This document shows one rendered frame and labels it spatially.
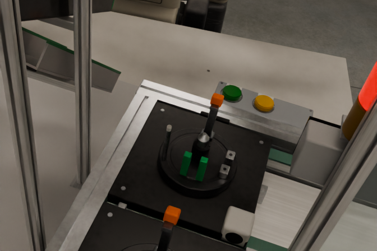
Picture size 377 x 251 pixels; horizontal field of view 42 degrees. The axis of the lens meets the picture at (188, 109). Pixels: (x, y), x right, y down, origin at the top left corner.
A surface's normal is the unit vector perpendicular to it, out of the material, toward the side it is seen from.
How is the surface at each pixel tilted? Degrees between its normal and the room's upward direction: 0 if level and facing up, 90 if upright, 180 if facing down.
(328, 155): 90
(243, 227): 0
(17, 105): 90
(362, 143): 90
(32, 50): 90
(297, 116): 0
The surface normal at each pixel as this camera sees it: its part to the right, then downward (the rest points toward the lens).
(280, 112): 0.15, -0.70
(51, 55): 0.88, 0.41
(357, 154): -0.29, 0.65
